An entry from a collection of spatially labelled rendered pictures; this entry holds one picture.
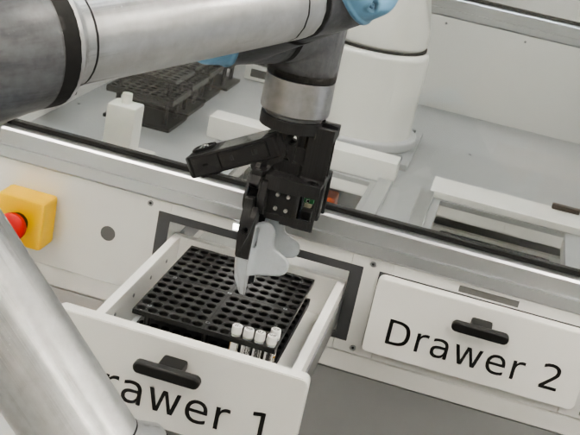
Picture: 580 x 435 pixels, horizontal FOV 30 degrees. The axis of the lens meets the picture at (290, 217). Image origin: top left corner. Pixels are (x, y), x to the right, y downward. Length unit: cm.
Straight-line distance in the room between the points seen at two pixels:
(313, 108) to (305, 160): 6
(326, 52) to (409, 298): 44
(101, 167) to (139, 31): 75
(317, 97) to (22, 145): 56
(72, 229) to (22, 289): 73
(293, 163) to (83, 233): 48
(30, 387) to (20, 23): 29
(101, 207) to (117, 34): 78
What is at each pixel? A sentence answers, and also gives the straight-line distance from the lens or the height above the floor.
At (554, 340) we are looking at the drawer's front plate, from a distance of 145.
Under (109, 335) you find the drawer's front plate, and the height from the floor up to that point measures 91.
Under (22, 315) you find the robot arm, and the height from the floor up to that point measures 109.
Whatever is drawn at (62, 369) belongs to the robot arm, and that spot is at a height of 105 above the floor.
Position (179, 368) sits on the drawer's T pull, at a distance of 116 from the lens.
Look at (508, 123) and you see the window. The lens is 140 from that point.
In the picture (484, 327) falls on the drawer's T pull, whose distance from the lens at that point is 142.
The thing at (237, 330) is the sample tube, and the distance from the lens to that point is 126.
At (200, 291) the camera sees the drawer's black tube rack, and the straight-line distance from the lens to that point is 136.
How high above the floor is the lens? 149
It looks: 21 degrees down
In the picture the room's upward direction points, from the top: 12 degrees clockwise
